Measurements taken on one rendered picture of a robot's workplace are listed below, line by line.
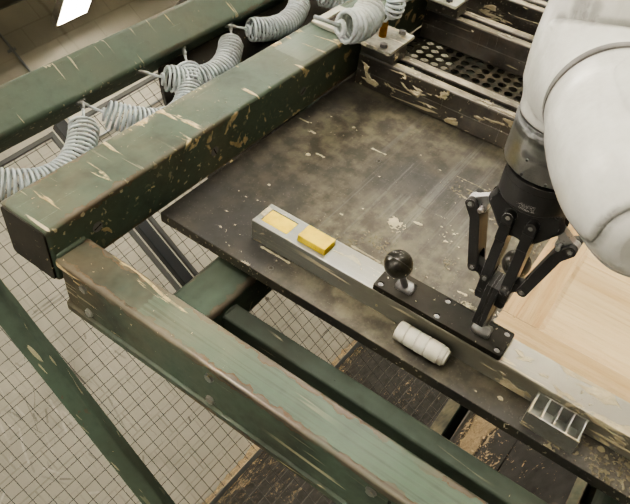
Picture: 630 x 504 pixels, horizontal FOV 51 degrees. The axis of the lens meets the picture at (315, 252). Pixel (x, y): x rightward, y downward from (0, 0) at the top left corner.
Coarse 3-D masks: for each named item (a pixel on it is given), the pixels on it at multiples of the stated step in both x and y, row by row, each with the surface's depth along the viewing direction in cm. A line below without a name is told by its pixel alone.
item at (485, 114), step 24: (384, 24) 131; (384, 48) 130; (360, 72) 138; (384, 72) 134; (408, 72) 131; (432, 72) 132; (408, 96) 134; (432, 96) 131; (456, 96) 128; (480, 96) 129; (456, 120) 131; (480, 120) 127; (504, 120) 124; (504, 144) 127
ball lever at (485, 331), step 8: (504, 256) 86; (512, 256) 85; (504, 264) 86; (528, 264) 85; (528, 272) 86; (488, 320) 89; (472, 328) 89; (480, 328) 89; (488, 328) 89; (480, 336) 89; (488, 336) 88
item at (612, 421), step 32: (256, 224) 102; (288, 256) 102; (320, 256) 98; (352, 256) 99; (352, 288) 97; (416, 320) 93; (480, 352) 89; (512, 352) 89; (512, 384) 88; (544, 384) 86; (576, 384) 86; (608, 416) 83
